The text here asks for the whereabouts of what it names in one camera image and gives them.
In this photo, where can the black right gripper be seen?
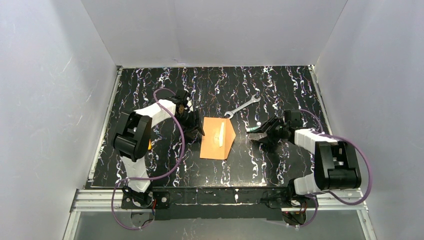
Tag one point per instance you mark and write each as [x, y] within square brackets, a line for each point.
[270, 129]

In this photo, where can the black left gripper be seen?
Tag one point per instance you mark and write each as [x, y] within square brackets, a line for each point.
[192, 122]

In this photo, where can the green white glue stick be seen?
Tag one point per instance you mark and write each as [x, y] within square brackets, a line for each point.
[254, 130]

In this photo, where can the orange paper envelope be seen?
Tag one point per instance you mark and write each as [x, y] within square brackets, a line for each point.
[208, 148]

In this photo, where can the beige lined letter paper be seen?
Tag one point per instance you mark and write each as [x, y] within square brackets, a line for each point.
[219, 135]

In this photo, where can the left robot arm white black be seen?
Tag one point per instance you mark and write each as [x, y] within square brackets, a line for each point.
[133, 133]

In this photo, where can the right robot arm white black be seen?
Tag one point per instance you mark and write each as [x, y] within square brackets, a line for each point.
[335, 161]

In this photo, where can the silver open-end wrench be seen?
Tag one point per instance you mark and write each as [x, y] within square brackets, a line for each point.
[253, 99]

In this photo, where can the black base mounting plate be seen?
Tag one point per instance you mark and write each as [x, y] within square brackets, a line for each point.
[173, 203]

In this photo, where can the aluminium front rail frame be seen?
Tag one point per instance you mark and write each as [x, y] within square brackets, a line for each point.
[107, 200]

